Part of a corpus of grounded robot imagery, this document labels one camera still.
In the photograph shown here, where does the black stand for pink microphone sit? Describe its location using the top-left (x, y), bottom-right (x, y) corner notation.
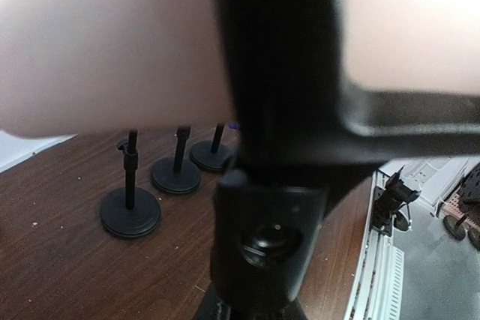
top-left (196, 0), bottom-right (479, 319)

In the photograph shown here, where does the pale pink microphone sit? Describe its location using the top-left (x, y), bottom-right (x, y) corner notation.
top-left (1, 0), bottom-right (236, 137)

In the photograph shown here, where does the black stand with glitter microphone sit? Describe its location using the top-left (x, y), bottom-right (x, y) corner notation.
top-left (189, 124), bottom-right (232, 172)

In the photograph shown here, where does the black stand with blue microphone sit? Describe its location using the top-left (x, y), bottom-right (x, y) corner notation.
top-left (100, 130), bottom-right (161, 240)

